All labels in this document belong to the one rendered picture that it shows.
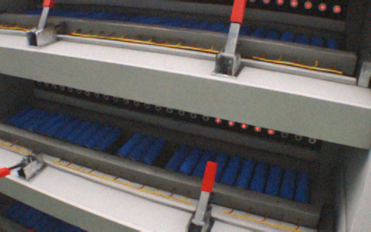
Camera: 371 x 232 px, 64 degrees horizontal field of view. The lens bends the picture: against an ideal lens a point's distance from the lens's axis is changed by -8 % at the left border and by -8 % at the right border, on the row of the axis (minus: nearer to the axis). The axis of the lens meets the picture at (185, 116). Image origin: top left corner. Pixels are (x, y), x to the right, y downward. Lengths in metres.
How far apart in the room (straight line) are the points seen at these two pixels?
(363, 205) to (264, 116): 0.13
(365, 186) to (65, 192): 0.37
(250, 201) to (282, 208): 0.04
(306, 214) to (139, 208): 0.21
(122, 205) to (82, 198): 0.06
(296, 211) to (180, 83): 0.21
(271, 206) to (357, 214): 0.11
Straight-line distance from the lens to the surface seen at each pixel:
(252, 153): 0.48
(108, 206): 0.43
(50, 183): 0.49
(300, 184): 0.46
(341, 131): 0.34
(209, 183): 0.37
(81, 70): 0.41
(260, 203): 0.41
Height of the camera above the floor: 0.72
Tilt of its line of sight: 8 degrees down
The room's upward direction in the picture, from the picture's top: 9 degrees clockwise
